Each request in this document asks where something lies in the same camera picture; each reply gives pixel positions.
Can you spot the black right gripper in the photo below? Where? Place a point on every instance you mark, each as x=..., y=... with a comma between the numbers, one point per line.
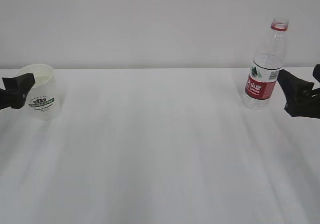
x=302, y=100

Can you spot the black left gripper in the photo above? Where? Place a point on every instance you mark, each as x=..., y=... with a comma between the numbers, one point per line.
x=16, y=90

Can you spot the white paper coffee cup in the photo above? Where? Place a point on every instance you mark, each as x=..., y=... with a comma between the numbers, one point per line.
x=42, y=101

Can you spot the clear plastic water bottle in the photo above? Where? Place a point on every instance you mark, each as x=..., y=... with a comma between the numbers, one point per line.
x=267, y=61

